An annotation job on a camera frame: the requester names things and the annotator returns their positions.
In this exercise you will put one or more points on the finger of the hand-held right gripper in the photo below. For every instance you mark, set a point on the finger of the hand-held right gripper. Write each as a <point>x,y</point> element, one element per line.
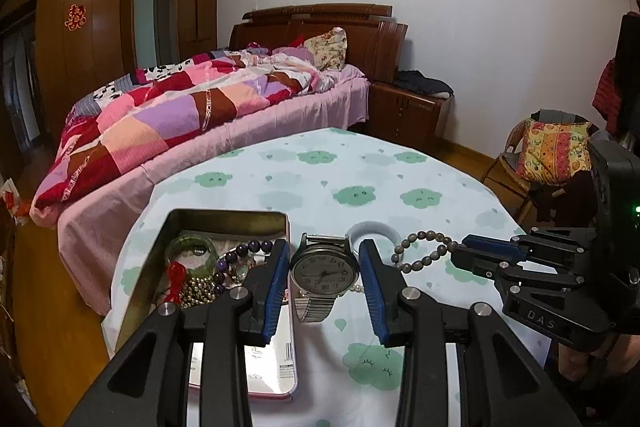
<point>475,263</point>
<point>492,247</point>

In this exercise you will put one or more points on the pink metal tin box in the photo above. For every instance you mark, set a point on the pink metal tin box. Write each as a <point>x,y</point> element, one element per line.
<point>272,377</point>

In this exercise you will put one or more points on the pale jade bangle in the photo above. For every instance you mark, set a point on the pale jade bangle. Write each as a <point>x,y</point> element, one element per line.
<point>375,227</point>

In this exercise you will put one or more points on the pink bed sheet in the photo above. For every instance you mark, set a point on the pink bed sheet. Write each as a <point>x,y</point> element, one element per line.
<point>200,157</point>

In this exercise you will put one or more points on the floral pillow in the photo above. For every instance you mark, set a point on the floral pillow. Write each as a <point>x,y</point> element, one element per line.
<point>327,49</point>

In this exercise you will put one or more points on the wicker chair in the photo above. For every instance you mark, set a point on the wicker chair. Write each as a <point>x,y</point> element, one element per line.
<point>502,177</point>

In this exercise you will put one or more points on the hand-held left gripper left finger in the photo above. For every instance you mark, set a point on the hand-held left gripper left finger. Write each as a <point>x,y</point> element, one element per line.
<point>277,292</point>

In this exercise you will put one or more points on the wooden wardrobe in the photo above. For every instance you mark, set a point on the wooden wardrobe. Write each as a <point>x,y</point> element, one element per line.
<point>100,57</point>

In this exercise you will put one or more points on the dark hanging garment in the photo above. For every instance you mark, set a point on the dark hanging garment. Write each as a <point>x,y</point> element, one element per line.
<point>630,72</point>

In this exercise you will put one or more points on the patchwork quilt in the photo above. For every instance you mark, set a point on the patchwork quilt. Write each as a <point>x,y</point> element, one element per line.
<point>165,112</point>

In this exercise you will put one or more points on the grey cloth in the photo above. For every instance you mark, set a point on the grey cloth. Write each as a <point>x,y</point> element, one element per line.
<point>560,116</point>

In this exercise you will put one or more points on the wooden nightstand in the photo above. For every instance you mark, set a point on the wooden nightstand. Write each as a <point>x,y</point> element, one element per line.
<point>405,109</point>

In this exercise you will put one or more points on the person's right hand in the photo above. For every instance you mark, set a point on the person's right hand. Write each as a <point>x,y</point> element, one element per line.
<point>572,359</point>

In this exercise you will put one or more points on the red white bag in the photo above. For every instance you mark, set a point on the red white bag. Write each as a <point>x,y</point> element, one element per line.
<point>12,202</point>

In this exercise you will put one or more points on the red paper decoration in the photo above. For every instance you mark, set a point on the red paper decoration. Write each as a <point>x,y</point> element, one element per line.
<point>75,18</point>

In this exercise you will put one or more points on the pink pillow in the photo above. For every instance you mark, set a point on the pink pillow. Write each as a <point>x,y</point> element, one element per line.
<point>295,54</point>

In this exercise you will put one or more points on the dark folded clothes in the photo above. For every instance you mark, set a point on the dark folded clothes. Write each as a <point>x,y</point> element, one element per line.
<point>422,83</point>

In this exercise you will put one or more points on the wooden bed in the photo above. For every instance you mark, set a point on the wooden bed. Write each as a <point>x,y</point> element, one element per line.
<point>380,47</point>

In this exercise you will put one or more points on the silver wristwatch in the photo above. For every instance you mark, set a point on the silver wristwatch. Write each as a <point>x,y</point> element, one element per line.
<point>322,274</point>

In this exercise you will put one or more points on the green jade bangle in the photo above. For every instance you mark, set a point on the green jade bangle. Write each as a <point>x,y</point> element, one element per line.
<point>175,247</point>

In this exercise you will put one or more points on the colourful patterned cushion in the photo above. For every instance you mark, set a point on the colourful patterned cushion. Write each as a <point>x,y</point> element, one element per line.
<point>552,152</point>

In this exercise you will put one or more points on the red knot ornament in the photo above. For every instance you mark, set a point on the red knot ornament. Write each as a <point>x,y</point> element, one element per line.
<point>176,279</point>

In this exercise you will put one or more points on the dark red garment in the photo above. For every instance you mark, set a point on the dark red garment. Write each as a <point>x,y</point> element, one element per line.
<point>565,199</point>

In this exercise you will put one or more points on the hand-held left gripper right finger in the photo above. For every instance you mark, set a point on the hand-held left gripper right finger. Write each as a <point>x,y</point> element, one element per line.
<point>372,292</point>

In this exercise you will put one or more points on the red hanging garment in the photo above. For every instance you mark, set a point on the red hanging garment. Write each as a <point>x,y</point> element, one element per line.
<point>605,89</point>

